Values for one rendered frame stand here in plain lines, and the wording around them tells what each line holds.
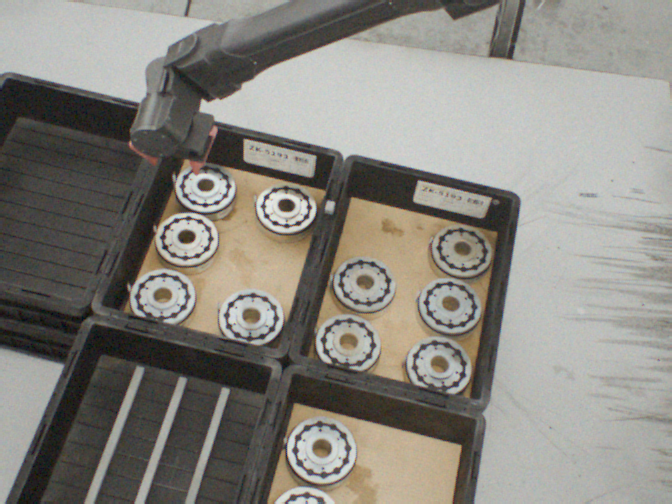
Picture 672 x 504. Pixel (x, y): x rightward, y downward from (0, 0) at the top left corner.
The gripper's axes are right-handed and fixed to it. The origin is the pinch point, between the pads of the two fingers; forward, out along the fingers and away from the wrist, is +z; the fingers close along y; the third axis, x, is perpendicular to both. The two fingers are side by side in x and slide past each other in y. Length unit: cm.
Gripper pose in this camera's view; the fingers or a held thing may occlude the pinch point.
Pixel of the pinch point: (176, 163)
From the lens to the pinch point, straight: 142.3
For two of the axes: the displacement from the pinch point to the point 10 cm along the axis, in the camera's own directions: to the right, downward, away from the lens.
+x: 2.4, -8.2, 5.2
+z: -0.8, 5.1, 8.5
